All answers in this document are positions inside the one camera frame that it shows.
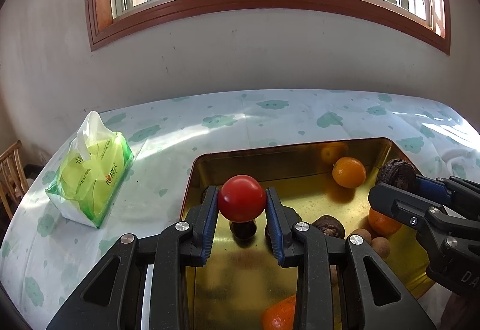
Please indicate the red tomato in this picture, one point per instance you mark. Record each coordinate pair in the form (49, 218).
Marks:
(242, 198)

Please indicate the dark wrinkled passion fruit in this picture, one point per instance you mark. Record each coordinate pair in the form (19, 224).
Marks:
(395, 170)
(329, 227)

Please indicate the orange mandarin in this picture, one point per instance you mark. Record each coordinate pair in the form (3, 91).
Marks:
(348, 172)
(279, 315)
(380, 225)

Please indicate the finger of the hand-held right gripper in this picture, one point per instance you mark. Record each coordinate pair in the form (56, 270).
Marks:
(401, 206)
(425, 185)

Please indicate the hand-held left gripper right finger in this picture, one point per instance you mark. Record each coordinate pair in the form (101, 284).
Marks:
(273, 225)

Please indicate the brown longan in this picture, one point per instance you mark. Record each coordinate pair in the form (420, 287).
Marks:
(362, 235)
(378, 245)

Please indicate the dark glossy plum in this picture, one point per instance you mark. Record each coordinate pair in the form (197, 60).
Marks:
(243, 230)

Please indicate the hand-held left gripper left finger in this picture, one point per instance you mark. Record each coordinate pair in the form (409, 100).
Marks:
(210, 225)

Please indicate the dark red gold-lined tin box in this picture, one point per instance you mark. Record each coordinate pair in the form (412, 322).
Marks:
(240, 277)

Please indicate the wooden chair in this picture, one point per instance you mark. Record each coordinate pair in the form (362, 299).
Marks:
(11, 155)

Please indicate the white cloud-print tablecloth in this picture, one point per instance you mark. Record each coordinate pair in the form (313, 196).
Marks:
(225, 120)

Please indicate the green tissue pack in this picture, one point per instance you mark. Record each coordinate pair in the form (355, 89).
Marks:
(93, 180)

